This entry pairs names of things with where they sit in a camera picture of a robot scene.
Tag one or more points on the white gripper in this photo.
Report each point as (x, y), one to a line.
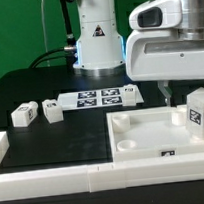
(161, 56)

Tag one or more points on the white square tabletop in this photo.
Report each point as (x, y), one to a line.
(150, 133)

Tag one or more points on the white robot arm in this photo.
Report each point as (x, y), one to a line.
(101, 50)

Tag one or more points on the white U-shaped obstacle fence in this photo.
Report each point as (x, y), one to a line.
(94, 178)

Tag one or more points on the white marker sheet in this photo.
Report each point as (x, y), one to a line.
(91, 98)

